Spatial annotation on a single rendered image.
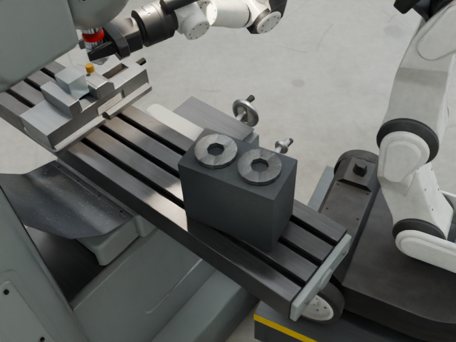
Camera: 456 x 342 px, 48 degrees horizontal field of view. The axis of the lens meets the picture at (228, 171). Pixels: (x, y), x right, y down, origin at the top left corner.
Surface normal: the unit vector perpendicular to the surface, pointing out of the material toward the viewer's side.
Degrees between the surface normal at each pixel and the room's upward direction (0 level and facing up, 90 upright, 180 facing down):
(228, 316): 63
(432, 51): 90
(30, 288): 88
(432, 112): 90
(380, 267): 0
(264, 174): 0
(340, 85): 0
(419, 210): 90
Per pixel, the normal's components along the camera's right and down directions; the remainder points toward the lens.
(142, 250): 0.78, 0.46
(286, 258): -0.04, -0.65
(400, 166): -0.44, 0.69
